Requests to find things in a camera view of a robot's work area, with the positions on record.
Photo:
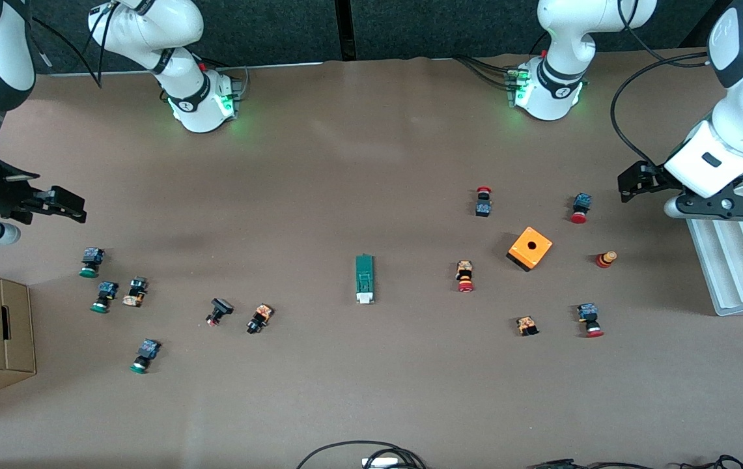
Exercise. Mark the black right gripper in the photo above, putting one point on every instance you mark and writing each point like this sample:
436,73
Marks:
5,197

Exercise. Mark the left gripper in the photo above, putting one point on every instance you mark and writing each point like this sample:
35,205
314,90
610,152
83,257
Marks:
646,178

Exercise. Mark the green terminal block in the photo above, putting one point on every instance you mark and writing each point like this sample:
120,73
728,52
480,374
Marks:
365,277

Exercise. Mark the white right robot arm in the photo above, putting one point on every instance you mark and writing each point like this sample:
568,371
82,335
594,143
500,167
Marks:
176,71

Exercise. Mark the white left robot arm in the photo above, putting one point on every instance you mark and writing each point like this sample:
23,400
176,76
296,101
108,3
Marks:
560,32

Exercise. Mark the green mushroom push button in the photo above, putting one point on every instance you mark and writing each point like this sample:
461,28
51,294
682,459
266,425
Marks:
104,296
145,355
90,262

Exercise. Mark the red mushroom button blue block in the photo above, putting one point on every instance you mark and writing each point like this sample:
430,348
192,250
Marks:
580,208
589,320

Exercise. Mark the red yellow button head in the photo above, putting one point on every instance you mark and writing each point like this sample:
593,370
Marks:
605,259

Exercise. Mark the white ribbed tray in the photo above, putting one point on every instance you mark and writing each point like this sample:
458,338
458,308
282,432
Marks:
742,273

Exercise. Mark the red emergency button black block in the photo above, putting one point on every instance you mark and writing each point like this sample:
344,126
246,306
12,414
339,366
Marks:
483,207

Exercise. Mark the small orange contact block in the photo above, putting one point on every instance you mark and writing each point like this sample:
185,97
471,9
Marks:
527,325

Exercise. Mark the black square button red terminals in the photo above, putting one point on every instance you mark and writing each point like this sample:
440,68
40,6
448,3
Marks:
219,311

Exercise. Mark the red emergency button orange block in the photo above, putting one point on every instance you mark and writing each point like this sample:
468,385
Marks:
464,275

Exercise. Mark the beige black switch part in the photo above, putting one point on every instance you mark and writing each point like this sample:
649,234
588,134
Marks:
135,292

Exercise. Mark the orange push button enclosure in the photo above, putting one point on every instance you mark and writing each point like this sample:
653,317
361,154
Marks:
530,248

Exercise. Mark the black selector switch orange block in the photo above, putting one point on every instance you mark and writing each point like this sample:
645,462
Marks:
259,318

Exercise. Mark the black vertical post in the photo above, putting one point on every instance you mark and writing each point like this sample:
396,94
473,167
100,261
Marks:
344,29

